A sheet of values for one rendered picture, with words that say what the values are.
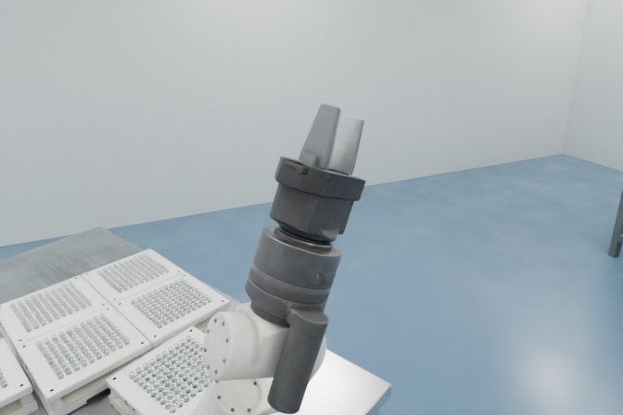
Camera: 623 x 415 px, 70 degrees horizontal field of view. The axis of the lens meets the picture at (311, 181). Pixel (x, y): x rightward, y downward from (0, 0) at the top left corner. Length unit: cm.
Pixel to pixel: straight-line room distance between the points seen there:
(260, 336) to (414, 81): 454
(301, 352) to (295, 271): 7
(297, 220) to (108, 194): 384
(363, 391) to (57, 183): 347
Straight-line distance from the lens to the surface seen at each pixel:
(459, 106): 531
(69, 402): 126
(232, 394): 56
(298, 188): 41
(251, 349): 46
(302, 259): 43
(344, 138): 48
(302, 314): 44
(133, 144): 411
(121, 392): 116
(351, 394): 117
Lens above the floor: 166
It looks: 19 degrees down
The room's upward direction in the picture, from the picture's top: 1 degrees counter-clockwise
